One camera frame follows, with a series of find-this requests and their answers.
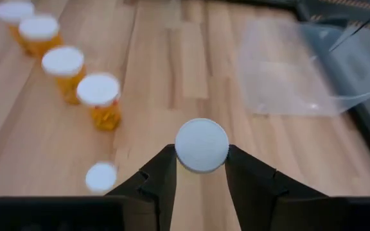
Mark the clear plastic bin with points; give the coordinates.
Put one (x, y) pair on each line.
(284, 80)

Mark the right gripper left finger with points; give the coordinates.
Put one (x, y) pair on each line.
(159, 179)

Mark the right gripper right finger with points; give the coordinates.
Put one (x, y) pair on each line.
(252, 186)

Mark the black orange-striped floor mat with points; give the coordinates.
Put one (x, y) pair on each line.
(348, 8)

